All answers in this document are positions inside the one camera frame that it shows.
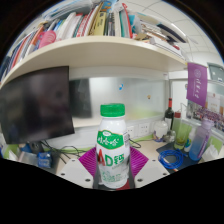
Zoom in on dark blue mat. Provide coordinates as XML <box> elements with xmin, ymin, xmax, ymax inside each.
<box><xmin>155</xmin><ymin>141</ymin><xmax>202</xmax><ymax>173</ymax></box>

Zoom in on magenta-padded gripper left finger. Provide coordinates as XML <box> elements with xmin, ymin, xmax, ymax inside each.
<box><xmin>56</xmin><ymin>145</ymin><xmax>99</xmax><ymax>190</ymax></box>

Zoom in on white wall socket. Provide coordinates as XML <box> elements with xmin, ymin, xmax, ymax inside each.
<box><xmin>126</xmin><ymin>124</ymin><xmax>137</xmax><ymax>138</ymax></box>
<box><xmin>137</xmin><ymin>122</ymin><xmax>151</xmax><ymax>136</ymax></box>

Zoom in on white plastic jar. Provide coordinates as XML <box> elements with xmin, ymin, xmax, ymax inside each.
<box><xmin>153</xmin><ymin>120</ymin><xmax>170</xmax><ymax>141</ymax></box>

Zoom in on wide group photo print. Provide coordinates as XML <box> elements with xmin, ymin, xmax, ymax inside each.
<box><xmin>186</xmin><ymin>91</ymin><xmax>224</xmax><ymax>133</ymax></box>

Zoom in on black cables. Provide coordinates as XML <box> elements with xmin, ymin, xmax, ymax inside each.
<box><xmin>39</xmin><ymin>137</ymin><xmax>143</xmax><ymax>162</ymax></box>

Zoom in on coiled blue cable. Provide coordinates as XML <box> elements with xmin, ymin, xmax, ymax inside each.
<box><xmin>157</xmin><ymin>148</ymin><xmax>185</xmax><ymax>171</ymax></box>

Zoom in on black computer monitor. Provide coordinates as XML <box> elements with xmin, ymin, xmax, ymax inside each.
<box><xmin>0</xmin><ymin>65</ymin><xmax>76</xmax><ymax>145</ymax></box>

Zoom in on white drink bottle green cap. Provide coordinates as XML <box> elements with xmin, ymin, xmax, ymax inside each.
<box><xmin>95</xmin><ymin>103</ymin><xmax>131</xmax><ymax>191</ymax></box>

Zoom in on small blue box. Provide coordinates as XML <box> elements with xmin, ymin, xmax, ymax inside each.
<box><xmin>36</xmin><ymin>151</ymin><xmax>53</xmax><ymax>169</ymax></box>

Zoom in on purple pennant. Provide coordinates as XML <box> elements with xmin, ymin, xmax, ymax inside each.
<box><xmin>185</xmin><ymin>61</ymin><xmax>209</xmax><ymax>108</ymax></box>

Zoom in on white tissue pack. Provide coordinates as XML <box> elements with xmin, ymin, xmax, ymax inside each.
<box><xmin>201</xmin><ymin>141</ymin><xmax>220</xmax><ymax>163</ymax></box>

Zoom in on purple translucent water bottle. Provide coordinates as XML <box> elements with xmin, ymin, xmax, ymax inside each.
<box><xmin>188</xmin><ymin>117</ymin><xmax>215</xmax><ymax>162</ymax></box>

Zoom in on dark wine bottle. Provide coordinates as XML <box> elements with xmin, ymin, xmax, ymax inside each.
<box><xmin>163</xmin><ymin>97</ymin><xmax>176</xmax><ymax>131</ymax></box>

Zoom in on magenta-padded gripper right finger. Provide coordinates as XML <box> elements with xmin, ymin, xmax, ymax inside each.
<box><xmin>127</xmin><ymin>145</ymin><xmax>171</xmax><ymax>190</ymax></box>

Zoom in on green translucent container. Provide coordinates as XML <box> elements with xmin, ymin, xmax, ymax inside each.
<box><xmin>172</xmin><ymin>112</ymin><xmax>194</xmax><ymax>150</ymax></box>

